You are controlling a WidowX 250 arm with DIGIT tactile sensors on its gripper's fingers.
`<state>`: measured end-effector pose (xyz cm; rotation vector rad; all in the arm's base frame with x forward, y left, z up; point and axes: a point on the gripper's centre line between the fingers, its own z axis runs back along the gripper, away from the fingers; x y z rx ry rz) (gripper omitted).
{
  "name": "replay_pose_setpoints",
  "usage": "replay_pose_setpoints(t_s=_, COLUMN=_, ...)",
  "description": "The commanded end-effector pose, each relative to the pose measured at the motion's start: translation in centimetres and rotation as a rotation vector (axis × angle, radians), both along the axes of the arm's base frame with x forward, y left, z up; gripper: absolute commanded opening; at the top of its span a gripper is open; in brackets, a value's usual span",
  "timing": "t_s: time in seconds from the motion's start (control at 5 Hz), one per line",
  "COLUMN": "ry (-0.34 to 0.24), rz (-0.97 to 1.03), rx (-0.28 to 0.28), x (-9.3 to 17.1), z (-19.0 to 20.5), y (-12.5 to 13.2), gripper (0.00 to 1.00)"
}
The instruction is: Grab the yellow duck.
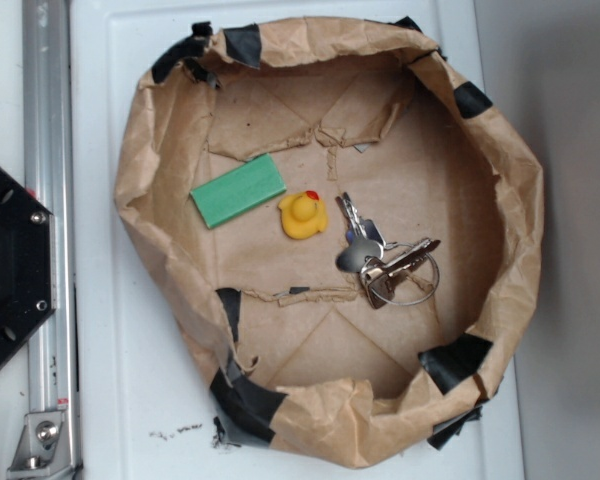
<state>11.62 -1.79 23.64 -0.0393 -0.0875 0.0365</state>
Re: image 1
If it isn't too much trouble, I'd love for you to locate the yellow rubber duck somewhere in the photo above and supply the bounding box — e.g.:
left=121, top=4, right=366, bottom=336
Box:
left=278, top=190, right=329, bottom=240

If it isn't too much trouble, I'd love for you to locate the brown paper bag tray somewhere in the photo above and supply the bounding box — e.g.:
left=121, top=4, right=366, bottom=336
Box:
left=115, top=17, right=544, bottom=468

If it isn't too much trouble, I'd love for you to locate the green rectangular block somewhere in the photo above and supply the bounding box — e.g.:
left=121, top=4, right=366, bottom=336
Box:
left=191, top=154, right=287, bottom=229

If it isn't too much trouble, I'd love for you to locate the silver key bunch on wire ring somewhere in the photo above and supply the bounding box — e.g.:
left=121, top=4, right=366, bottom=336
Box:
left=336, top=192, right=440, bottom=309

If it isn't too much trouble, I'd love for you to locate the black hexagonal mount plate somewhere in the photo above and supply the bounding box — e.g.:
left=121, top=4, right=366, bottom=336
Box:
left=0, top=167, right=55, bottom=370

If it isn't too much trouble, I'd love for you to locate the metal corner bracket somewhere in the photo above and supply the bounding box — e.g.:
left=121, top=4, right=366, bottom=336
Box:
left=6, top=411, right=71, bottom=479

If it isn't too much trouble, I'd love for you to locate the aluminium extrusion rail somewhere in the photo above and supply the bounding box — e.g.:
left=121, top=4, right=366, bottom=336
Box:
left=23, top=1, right=83, bottom=479

